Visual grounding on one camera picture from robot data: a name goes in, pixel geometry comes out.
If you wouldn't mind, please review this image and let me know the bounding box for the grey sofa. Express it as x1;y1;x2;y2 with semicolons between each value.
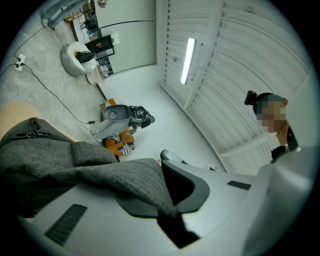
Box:
41;0;92;31

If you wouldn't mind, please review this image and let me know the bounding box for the white round armchair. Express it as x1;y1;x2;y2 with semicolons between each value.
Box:
60;41;97;76

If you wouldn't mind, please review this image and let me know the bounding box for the person's head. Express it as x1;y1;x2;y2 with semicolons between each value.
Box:
253;92;290;135

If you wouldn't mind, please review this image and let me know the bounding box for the black bag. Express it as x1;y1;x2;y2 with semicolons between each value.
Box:
74;50;97;65

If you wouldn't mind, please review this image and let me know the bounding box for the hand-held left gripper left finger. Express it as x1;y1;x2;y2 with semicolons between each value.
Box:
17;183;251;256

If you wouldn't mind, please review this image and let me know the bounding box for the long ceiling light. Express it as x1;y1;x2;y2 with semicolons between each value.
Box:
180;37;197;86

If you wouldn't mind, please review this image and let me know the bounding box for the orange armchair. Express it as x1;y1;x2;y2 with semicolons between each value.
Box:
101;98;136;157

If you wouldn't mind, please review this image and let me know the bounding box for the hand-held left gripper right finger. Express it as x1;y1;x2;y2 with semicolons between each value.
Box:
159;149;266;226

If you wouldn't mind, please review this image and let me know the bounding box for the black head camera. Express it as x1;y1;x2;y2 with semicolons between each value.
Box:
244;90;259;107

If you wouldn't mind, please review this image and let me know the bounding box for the yellow table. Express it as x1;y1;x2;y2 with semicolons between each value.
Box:
63;9;97;25

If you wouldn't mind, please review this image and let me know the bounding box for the black power cable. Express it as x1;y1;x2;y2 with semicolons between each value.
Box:
0;24;96;125

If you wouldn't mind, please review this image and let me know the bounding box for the person's white shirt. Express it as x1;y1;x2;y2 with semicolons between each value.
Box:
249;146;320;256

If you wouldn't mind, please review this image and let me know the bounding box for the grey fabric backpack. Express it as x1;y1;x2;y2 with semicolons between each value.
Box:
0;117;202;249

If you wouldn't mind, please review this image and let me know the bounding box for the white power strip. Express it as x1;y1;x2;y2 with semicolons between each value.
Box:
14;53;27;72

